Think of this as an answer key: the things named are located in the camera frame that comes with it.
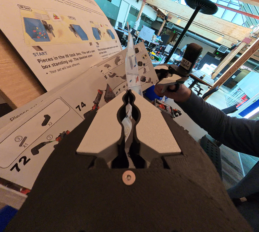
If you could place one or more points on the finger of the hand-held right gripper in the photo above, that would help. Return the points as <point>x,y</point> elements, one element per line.
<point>162,72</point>
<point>174,79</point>

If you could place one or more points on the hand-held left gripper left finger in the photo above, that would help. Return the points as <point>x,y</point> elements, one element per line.
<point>101,132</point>

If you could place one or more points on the person's right forearm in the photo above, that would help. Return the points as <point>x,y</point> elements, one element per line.
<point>222,120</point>

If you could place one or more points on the black floor lamp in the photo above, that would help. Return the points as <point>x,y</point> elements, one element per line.
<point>200,3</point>

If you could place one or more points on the white whiteboard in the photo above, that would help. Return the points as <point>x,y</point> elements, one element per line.
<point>146,33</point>

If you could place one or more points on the person's right hand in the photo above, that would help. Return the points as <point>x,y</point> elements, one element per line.
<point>182,94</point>

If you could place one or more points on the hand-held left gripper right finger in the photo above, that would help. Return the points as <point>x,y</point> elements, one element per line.
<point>157,132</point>

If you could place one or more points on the white printed task sheet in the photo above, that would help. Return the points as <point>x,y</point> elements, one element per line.
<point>60,3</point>

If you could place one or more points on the building instruction booklet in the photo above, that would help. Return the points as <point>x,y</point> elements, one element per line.
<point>60,110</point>

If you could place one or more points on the grey orange tracked toy robot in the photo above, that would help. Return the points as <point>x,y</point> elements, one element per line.
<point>166,108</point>

